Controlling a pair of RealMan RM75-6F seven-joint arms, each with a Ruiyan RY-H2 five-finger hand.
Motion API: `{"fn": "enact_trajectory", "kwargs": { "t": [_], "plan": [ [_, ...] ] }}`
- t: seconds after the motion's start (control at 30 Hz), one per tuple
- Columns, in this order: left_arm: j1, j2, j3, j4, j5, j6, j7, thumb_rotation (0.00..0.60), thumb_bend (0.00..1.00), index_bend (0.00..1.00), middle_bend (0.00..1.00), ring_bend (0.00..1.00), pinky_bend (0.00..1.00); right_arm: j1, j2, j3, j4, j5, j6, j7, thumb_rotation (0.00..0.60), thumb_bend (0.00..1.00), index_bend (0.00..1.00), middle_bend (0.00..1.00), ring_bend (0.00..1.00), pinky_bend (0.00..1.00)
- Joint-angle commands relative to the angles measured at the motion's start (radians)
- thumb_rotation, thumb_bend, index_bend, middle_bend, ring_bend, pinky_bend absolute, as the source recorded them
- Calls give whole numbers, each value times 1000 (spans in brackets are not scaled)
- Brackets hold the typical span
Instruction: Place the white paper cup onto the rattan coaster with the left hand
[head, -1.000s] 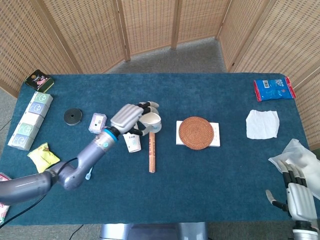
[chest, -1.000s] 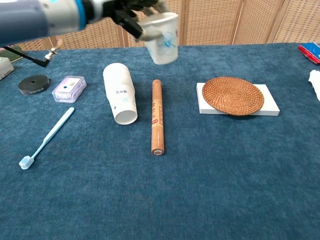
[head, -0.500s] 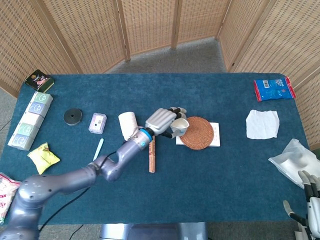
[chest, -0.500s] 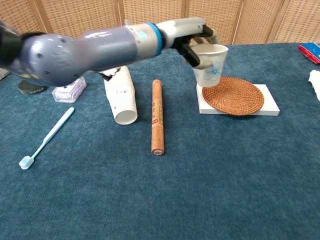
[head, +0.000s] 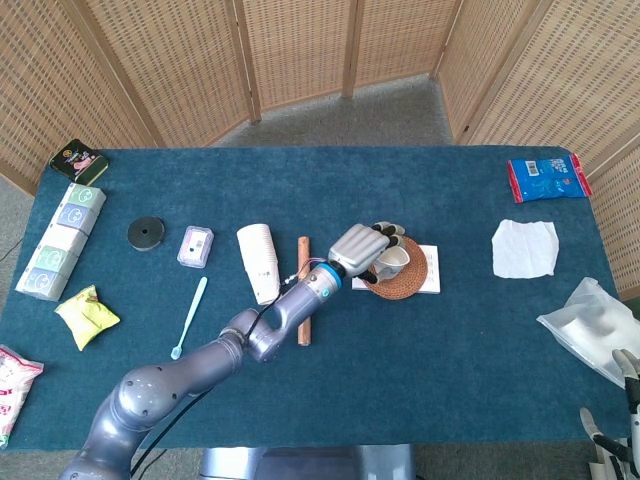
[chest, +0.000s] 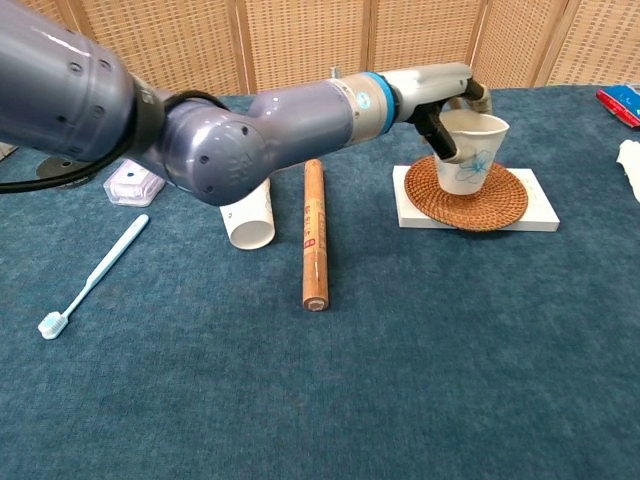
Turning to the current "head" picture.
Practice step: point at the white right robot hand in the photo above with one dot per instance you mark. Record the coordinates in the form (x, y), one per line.
(627, 365)

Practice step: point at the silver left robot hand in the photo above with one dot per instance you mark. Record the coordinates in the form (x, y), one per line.
(357, 247)

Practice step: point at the white paper cup blue flower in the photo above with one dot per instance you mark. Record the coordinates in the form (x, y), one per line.
(392, 260)

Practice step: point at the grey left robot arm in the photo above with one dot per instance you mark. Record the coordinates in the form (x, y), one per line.
(150, 390)

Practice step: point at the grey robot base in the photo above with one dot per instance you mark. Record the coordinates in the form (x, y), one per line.
(300, 465)

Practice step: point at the round woven rattan coaster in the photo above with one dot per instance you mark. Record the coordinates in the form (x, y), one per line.
(400, 287)

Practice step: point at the white paper cup lying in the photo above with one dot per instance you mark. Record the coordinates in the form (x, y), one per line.
(257, 255)

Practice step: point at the light blue toothbrush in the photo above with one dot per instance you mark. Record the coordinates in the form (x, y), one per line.
(192, 312)

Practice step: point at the black tape roll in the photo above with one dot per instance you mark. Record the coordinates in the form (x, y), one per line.
(137, 240)

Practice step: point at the clear plastic bag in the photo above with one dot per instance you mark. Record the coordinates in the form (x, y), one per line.
(590, 320)

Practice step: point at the white rectangular pad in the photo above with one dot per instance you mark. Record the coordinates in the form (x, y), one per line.
(434, 270)

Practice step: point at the blue plush tablecloth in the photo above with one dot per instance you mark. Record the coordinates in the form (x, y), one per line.
(425, 360)

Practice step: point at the white paper tissue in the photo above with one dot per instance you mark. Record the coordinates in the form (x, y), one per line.
(525, 250)

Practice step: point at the clear plastic box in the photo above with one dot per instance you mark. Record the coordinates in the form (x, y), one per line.
(195, 245)

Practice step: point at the blue red snack bag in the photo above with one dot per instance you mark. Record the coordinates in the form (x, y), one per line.
(545, 180)

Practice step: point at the yellow snack bag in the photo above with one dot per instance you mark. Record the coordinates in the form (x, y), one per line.
(87, 317)

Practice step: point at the green metal tin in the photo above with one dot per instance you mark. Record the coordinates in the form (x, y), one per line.
(80, 160)

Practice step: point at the pastel multipack of boxes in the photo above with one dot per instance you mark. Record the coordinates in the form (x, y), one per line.
(60, 240)

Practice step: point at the pink white snack bag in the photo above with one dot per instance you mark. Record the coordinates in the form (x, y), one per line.
(15, 390)

